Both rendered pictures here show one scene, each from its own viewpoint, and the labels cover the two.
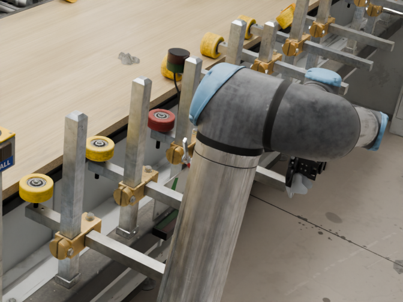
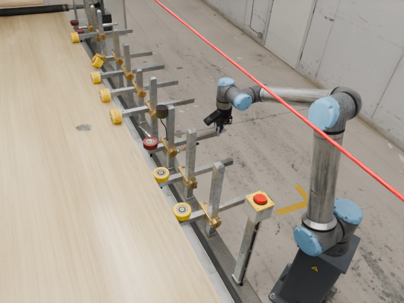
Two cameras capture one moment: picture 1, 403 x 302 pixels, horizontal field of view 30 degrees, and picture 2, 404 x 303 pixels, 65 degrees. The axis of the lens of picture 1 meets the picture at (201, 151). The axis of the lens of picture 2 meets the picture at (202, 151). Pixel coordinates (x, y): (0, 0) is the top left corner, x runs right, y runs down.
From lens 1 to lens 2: 1.43 m
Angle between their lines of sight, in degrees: 46
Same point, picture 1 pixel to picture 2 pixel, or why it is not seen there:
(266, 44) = (140, 80)
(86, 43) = (50, 134)
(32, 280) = not seen: hidden behind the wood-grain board
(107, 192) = not seen: hidden behind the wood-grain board
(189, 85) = (172, 119)
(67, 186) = (217, 197)
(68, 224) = (216, 211)
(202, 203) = (338, 156)
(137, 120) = (193, 149)
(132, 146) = (192, 161)
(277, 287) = not seen: hidden behind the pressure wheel
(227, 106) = (343, 115)
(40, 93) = (91, 174)
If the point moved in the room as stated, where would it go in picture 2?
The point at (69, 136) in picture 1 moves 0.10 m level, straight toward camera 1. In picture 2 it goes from (220, 175) to (243, 184)
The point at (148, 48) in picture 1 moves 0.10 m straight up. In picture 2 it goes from (79, 116) to (76, 101)
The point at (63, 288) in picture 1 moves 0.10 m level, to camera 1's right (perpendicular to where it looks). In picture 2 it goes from (214, 237) to (226, 223)
